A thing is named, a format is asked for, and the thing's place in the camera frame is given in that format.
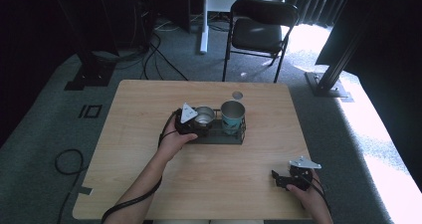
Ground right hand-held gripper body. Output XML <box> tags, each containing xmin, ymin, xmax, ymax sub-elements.
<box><xmin>281</xmin><ymin>155</ymin><xmax>322</xmax><ymax>191</ymax></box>

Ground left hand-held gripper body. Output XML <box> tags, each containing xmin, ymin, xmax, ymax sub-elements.
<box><xmin>174</xmin><ymin>102</ymin><xmax>213</xmax><ymax>137</ymax></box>

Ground metal cup with brown base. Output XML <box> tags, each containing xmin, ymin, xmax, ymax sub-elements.
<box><xmin>193</xmin><ymin>106</ymin><xmax>216</xmax><ymax>129</ymax></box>

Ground black wire basket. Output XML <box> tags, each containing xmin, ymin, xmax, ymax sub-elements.
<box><xmin>179</xmin><ymin>108</ymin><xmax>247</xmax><ymax>145</ymax></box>

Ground metal cup with teal sleeve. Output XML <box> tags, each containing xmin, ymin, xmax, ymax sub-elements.
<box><xmin>220</xmin><ymin>100</ymin><xmax>247</xmax><ymax>135</ymax></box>

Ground person's right hand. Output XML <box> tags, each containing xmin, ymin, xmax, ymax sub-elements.
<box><xmin>286</xmin><ymin>169</ymin><xmax>327</xmax><ymax>213</ymax></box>

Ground person's left hand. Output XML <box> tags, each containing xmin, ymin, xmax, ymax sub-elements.
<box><xmin>157</xmin><ymin>115</ymin><xmax>199</xmax><ymax>162</ymax></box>

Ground black stand with metal base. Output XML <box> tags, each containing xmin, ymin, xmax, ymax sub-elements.
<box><xmin>304</xmin><ymin>0</ymin><xmax>355</xmax><ymax>104</ymax></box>

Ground black stand with square base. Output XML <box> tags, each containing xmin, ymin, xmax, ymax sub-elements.
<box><xmin>49</xmin><ymin>0</ymin><xmax>117</xmax><ymax>92</ymax></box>

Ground black folding chair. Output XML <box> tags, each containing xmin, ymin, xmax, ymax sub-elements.
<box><xmin>221</xmin><ymin>0</ymin><xmax>301</xmax><ymax>84</ymax></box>

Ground dark equipment cabinet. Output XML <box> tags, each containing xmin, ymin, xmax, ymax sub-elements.
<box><xmin>99</xmin><ymin>0</ymin><xmax>193</xmax><ymax>51</ymax></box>

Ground dark curtain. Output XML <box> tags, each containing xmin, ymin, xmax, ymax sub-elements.
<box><xmin>205</xmin><ymin>0</ymin><xmax>354</xmax><ymax>29</ymax></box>

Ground right hand-held gripper cable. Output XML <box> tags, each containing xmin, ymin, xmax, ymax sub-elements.
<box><xmin>302</xmin><ymin>174</ymin><xmax>332</xmax><ymax>215</ymax></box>

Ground hand-held gripper cable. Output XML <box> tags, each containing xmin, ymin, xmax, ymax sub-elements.
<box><xmin>302</xmin><ymin>174</ymin><xmax>332</xmax><ymax>215</ymax></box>
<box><xmin>101</xmin><ymin>112</ymin><xmax>178</xmax><ymax>224</ymax></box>

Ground black cables on floor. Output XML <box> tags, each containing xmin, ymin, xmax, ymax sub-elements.
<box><xmin>93</xmin><ymin>24</ymin><xmax>190</xmax><ymax>83</ymax></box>

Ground left hand-held gripper cable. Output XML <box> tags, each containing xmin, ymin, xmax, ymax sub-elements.
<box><xmin>101</xmin><ymin>112</ymin><xmax>178</xmax><ymax>224</ymax></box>

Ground looped black floor cable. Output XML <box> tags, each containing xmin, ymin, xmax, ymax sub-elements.
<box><xmin>54</xmin><ymin>148</ymin><xmax>87</xmax><ymax>224</ymax></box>

